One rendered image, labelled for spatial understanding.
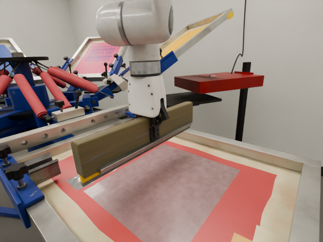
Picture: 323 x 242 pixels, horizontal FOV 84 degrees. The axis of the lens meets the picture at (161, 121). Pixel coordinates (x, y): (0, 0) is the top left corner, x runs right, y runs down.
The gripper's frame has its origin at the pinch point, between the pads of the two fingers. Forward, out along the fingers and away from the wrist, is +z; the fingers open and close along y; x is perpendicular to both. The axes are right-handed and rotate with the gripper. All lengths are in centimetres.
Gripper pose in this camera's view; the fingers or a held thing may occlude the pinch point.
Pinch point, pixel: (149, 131)
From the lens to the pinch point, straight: 49.7
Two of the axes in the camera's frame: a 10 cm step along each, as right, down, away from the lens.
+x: 6.5, -2.8, 7.1
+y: 7.6, 1.8, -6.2
